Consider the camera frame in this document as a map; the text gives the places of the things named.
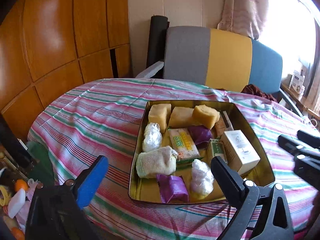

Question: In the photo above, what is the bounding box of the white carton box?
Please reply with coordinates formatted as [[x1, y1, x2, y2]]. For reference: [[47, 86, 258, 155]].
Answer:
[[221, 130, 260, 176]]

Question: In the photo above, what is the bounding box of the green small carton box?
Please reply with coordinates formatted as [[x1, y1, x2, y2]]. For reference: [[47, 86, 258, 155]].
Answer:
[[206, 139, 228, 164]]

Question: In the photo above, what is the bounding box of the yellow sponge block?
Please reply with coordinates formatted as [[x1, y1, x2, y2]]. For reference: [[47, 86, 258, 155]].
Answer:
[[192, 105, 220, 129], [148, 103, 171, 133], [168, 107, 200, 128]]

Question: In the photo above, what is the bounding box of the gold metal tin box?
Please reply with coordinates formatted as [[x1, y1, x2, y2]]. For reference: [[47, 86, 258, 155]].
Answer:
[[127, 100, 276, 205]]

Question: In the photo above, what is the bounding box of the pink snack packet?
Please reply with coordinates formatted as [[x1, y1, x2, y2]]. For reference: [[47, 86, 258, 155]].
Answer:
[[168, 128, 200, 161]]

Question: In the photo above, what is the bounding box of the grey towel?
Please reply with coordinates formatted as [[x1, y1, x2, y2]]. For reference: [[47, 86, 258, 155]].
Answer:
[[136, 146, 178, 178]]

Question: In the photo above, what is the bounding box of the purple plastic packet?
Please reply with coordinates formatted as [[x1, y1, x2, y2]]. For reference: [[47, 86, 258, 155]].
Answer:
[[188, 125, 213, 149]]

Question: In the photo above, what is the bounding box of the white plastic bag bundle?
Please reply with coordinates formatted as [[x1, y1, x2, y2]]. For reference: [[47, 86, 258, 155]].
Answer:
[[142, 122, 162, 152]]

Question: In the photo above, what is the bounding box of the wooden desk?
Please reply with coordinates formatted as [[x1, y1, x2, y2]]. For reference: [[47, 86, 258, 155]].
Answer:
[[280, 83, 319, 120]]

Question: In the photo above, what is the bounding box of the white product box on desk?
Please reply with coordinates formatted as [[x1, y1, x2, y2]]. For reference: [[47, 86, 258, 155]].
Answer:
[[289, 70, 305, 94]]

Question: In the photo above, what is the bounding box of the dark red cloth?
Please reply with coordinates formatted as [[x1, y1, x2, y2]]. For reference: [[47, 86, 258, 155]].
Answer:
[[241, 84, 277, 102]]

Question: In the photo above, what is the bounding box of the striped bed sheet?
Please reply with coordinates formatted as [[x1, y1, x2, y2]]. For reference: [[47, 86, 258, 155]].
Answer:
[[28, 79, 318, 239]]

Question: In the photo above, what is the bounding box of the grey yellow blue chair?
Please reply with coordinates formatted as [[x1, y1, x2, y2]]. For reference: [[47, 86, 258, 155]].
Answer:
[[138, 26, 302, 116]]

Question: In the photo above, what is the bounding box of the pink striped curtain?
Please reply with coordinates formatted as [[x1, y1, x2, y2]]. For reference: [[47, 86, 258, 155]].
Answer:
[[217, 0, 268, 40]]

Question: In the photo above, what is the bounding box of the wooden wardrobe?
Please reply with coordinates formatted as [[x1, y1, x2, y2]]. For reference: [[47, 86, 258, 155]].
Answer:
[[1, 0, 132, 140]]

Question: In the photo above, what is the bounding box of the black rolled mat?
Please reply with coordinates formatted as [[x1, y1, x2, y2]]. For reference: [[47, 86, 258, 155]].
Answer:
[[146, 15, 170, 68]]

